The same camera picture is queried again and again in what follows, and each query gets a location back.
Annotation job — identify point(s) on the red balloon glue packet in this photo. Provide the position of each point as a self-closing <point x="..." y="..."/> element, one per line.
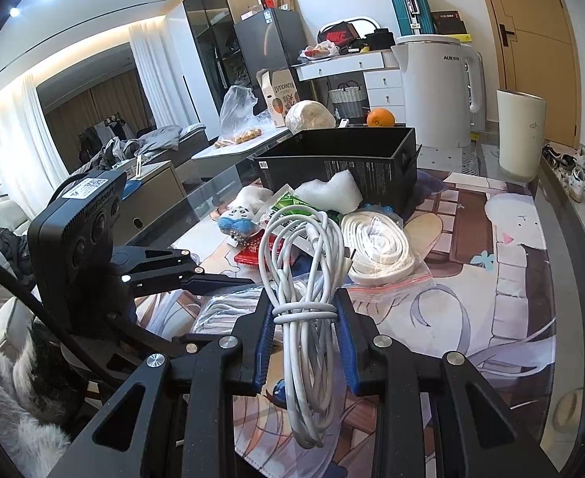
<point x="248" y="252"/>

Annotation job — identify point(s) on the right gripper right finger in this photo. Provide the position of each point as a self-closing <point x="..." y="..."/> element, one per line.
<point x="475" y="432"/>

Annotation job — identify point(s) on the orange fruit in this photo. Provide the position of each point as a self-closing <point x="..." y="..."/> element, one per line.
<point x="380" y="117"/>

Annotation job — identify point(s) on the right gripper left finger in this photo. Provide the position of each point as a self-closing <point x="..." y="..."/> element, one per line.
<point x="173" y="417"/>

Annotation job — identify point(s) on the clear plastic snack bag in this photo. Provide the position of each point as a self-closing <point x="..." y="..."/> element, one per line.
<point x="238" y="123"/>

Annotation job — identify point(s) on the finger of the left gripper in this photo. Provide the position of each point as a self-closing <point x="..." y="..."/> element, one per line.
<point x="197" y="282"/>
<point x="144" y="262"/>

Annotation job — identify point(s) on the grey low cabinet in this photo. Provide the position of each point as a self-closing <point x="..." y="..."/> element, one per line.
<point x="146" y="198"/>

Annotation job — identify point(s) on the green white medicine packet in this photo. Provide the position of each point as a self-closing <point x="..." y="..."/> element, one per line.
<point x="282" y="198"/>

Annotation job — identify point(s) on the woven striped basket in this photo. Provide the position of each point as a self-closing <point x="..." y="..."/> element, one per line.
<point x="350" y="100"/>

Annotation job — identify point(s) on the wooden door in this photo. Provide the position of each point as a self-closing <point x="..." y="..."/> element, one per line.
<point x="537" y="55"/>

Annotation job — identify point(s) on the printed fruit carton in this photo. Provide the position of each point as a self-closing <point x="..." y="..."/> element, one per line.
<point x="280" y="93"/>

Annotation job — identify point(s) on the white blue plush toy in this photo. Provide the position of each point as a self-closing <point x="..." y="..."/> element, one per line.
<point x="238" y="221"/>

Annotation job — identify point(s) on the black glass cabinet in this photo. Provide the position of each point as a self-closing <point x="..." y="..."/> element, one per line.
<point x="212" y="23"/>

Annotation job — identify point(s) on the bagged white yarn ball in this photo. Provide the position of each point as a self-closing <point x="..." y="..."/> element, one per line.
<point x="307" y="115"/>

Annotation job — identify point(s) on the dark grey refrigerator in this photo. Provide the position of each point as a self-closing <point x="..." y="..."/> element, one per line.
<point x="272" y="39"/>

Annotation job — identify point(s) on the white curtain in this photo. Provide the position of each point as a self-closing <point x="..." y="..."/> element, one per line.
<point x="160" y="73"/>

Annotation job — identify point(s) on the black handbag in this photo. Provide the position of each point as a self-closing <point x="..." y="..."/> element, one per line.
<point x="380" y="39"/>

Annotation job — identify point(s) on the anime printed desk mat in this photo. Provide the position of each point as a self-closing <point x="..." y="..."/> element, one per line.
<point x="483" y="288"/>

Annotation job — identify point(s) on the white electric kettle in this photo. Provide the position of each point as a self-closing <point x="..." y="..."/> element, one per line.
<point x="442" y="88"/>

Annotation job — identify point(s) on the grey side table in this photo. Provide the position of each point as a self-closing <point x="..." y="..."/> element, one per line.
<point x="212" y="160"/>

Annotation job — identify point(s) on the white drawer desk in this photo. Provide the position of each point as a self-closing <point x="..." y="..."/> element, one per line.
<point x="377" y="72"/>

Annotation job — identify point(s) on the black cardboard storage box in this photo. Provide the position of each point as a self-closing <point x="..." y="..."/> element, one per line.
<point x="382" y="161"/>

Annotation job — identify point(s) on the red black shoe bag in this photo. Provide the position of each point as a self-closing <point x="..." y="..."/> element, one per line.
<point x="342" y="34"/>

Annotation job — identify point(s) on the grey sofa with clothes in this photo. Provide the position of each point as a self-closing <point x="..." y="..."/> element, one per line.
<point x="173" y="143"/>

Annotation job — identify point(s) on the teal suitcase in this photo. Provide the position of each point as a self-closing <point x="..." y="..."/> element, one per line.
<point x="414" y="17"/>

